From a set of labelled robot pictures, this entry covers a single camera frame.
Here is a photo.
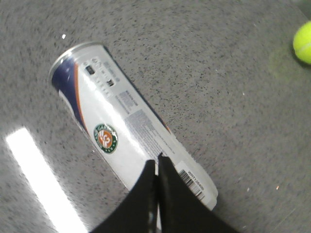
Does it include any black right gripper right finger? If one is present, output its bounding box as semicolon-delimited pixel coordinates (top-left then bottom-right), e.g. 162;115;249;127
158;154;237;233

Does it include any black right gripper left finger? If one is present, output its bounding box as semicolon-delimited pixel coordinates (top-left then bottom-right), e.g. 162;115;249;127
92;160;158;233

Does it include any white tennis ball can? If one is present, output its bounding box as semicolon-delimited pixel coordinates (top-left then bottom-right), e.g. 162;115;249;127
50;42;218;209

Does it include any right tennis ball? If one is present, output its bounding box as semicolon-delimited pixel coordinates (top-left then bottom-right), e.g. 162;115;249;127
293;21;311;65

